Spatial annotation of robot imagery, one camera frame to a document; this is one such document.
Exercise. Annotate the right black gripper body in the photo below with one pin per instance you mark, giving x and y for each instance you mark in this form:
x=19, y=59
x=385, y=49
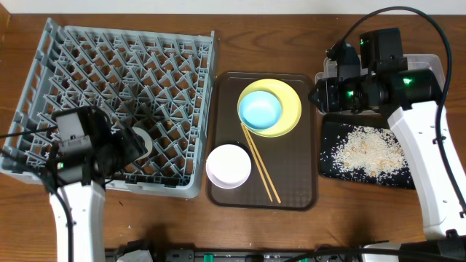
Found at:
x=349, y=95

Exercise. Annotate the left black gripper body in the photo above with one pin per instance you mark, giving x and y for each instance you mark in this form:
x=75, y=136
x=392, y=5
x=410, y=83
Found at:
x=132, y=144

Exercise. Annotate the white cup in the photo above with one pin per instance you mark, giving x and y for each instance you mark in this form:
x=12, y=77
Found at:
x=146, y=139

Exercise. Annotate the yellow round plate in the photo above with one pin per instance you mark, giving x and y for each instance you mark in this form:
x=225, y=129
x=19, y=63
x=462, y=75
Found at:
x=291, y=105

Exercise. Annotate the light blue bowl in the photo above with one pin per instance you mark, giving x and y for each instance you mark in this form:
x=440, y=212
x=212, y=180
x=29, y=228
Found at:
x=259, y=110

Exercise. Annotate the wooden chopstick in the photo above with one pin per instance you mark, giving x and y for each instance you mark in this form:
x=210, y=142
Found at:
x=255, y=154
x=268, y=178

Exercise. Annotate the pink bowl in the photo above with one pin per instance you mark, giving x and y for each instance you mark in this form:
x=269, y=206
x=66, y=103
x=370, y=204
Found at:
x=228, y=166

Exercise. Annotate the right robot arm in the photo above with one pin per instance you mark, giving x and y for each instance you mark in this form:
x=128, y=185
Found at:
x=423, y=134

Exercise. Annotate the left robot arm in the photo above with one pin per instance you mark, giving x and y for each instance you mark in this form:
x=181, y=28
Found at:
x=86, y=154

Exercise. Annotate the black waste tray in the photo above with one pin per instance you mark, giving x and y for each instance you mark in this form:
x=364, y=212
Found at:
x=334, y=125

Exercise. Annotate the rice and food scraps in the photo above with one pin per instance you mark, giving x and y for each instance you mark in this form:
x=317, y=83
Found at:
x=374, y=152

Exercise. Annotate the clear plastic bin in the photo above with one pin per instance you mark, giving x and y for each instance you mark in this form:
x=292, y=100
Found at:
x=433, y=62

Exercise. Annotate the grey plastic dish rack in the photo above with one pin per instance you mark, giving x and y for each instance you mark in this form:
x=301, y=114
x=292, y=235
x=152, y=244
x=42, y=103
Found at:
x=160, y=82

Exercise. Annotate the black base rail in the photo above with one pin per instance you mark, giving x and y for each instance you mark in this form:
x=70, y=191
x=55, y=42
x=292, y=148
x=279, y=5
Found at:
x=233, y=255

